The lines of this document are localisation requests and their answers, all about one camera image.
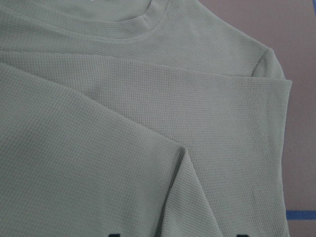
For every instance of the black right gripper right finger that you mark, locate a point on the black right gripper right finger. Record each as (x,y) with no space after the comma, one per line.
(243,234)

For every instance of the olive green long-sleeve shirt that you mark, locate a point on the olive green long-sleeve shirt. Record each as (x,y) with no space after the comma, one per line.
(149,118)

